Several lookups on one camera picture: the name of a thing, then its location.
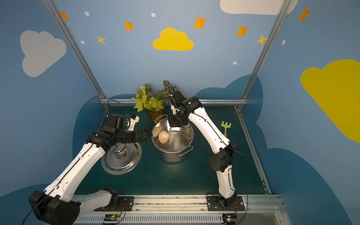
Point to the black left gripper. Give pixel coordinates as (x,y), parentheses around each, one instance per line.
(133,136)

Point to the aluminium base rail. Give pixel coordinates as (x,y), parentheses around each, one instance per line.
(191,210)

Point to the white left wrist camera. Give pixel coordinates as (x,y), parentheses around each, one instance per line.
(133,120)

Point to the aluminium frame post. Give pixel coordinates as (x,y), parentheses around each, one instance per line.
(279,20)
(62,25)

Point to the steel pot lid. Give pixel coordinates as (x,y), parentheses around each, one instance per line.
(122,158)

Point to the aluminium frame back bar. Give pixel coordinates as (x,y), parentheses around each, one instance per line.
(203,101)

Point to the stainless steel stock pot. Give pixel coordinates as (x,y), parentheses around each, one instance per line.
(179,143)

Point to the beige plastic ladle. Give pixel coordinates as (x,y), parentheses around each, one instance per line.
(164,134)

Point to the aluminium frame left post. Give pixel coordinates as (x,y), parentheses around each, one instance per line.
(62,25)

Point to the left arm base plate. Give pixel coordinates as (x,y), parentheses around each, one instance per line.
(123,203)

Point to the green toy rake wooden handle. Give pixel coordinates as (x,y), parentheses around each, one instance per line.
(226,126)

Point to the green potted plant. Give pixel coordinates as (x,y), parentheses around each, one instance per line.
(153,102)

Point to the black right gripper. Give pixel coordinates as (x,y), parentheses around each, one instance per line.
(174,122)

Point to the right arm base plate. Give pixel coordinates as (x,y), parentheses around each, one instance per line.
(213,204)

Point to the aluminium frame right post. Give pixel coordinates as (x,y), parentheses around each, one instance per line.
(279,20)

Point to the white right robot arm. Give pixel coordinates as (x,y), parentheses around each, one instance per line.
(186,110)

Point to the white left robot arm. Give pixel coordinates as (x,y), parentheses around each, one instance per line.
(56,205)

